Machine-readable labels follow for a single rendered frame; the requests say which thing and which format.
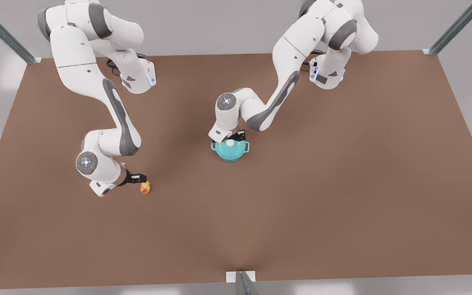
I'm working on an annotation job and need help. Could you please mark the teal pot lid white knob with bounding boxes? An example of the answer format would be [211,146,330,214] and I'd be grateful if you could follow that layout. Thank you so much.
[216,139,247,153]

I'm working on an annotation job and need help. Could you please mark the teal pot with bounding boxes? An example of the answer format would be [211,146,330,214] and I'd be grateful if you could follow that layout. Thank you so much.
[211,141,250,163]

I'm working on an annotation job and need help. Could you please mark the black cable loop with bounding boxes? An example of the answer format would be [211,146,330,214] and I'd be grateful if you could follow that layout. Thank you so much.
[300,50,325,67]
[106,53,147,77]

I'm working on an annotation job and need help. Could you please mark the silver frame post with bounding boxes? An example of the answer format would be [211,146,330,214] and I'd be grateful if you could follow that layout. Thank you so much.
[0,1,42,64]
[422,0,472,56]
[226,271,261,295]

